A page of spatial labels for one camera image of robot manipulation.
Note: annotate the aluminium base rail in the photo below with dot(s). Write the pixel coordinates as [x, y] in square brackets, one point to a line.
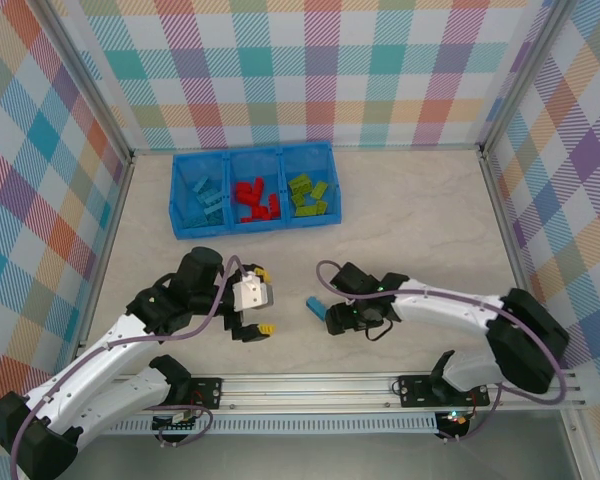
[305, 390]

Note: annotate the thick blue lego brick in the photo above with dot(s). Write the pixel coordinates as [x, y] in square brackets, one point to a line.
[316, 308]

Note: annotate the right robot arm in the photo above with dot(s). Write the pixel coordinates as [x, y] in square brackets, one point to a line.
[445, 310]

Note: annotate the red curved lego brick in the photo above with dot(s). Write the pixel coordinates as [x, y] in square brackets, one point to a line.
[258, 186]

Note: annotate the blue three-compartment bin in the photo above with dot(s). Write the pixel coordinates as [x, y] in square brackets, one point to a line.
[260, 165]

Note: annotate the long green lego plate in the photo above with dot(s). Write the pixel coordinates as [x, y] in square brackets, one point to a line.
[305, 211]

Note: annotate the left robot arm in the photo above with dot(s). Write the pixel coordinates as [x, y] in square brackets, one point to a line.
[80, 365]

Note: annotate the small red lego brick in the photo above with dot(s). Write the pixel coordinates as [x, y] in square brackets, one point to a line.
[264, 212]

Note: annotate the aluminium frame bar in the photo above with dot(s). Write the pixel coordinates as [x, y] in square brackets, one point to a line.
[522, 75]
[106, 250]
[87, 80]
[502, 225]

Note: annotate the small blue lego brick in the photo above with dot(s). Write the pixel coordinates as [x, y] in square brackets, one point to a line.
[216, 221]

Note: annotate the small circuit board with lights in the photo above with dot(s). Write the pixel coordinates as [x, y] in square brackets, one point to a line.
[455, 417]

